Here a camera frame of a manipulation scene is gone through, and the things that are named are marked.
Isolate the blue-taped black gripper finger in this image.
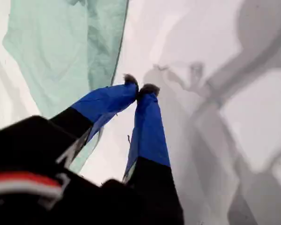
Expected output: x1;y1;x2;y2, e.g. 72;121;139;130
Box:
48;74;140;146
122;83;185;225

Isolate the pale green T-shirt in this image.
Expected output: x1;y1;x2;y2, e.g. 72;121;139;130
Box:
2;0;130;174

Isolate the red and white wire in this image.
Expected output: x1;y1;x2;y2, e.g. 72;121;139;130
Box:
0;172;63;200

